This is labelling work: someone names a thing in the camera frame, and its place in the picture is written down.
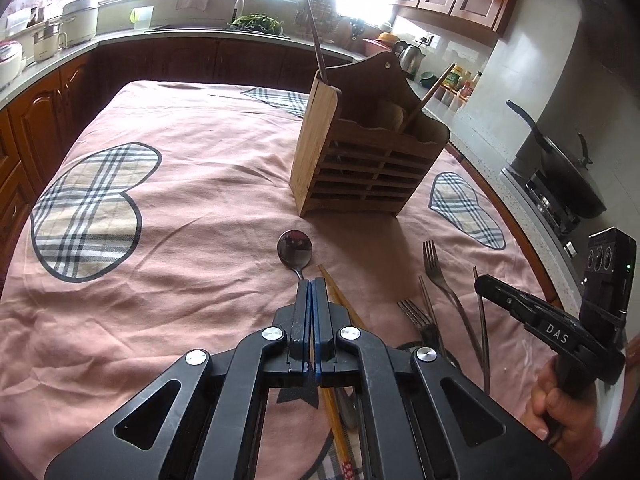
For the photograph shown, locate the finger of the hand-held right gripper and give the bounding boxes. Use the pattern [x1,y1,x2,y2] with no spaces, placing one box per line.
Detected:
[474,274,539,329]

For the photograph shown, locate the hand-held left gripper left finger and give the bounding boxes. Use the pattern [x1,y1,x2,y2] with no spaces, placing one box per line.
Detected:
[44,279,317,480]

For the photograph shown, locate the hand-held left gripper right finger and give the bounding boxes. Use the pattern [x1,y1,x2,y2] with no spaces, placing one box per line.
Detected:
[311,278,572,480]

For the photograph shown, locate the wooden chopstick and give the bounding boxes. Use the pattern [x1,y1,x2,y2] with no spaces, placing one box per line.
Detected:
[320,266,363,480]
[318,264,370,480]

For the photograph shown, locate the metal chopstick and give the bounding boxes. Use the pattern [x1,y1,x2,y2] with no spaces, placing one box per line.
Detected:
[472,266,490,392]

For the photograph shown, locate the metal spoon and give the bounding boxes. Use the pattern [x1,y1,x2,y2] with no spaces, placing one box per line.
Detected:
[276,229,314,283]

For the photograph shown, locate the wooden utensil holder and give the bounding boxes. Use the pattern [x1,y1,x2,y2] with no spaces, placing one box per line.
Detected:
[289,52,450,218]

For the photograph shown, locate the person's right forearm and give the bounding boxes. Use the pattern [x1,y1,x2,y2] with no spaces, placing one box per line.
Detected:
[570,385,628,480]

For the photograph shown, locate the person's right hand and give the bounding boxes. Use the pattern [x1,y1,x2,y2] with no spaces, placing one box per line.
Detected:
[531,356,602,444]

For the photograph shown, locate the large metal fork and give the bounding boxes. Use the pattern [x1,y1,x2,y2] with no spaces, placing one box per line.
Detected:
[422,240,490,377]

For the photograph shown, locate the thin metal utensil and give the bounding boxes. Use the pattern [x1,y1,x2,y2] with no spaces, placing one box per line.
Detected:
[418,275,446,353]

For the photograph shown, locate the gas stove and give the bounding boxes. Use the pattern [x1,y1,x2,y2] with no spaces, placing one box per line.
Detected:
[525,170,585,242]

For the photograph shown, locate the small metal fork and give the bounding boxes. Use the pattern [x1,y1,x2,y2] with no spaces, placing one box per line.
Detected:
[397,298,447,357]

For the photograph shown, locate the black wok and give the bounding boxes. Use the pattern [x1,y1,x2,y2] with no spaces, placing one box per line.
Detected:
[506,100,608,220]

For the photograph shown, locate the pink plaid-patch tablecloth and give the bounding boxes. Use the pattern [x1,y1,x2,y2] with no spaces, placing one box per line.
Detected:
[0,79,566,480]

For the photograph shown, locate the steel electric kettle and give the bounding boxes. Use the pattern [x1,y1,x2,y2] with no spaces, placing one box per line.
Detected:
[394,42,426,78]

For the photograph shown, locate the pink basin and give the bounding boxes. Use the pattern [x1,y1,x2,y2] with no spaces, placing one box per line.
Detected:
[362,39,401,59]

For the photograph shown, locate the green vegetables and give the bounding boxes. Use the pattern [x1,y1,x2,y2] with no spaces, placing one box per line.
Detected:
[227,13,285,36]

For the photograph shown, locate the kitchen sink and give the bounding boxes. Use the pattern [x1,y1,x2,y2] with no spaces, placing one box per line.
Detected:
[145,21,292,42]

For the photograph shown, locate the large white cooker pot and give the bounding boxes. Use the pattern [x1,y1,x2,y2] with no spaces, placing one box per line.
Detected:
[62,0,100,44]

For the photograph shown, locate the small white electric pot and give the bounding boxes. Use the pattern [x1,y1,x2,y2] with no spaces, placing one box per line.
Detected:
[31,19,69,62]

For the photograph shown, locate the white pink rice cooker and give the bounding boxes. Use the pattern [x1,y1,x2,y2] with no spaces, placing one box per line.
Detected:
[0,40,25,89]

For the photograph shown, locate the white storage container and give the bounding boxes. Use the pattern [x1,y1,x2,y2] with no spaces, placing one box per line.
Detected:
[5,10,32,37]

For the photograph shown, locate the dark long-handled utensil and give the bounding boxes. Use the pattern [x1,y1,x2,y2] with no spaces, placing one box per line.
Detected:
[302,0,331,85]

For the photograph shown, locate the wire dish rack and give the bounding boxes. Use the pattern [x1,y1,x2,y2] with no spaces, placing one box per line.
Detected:
[295,0,347,44]

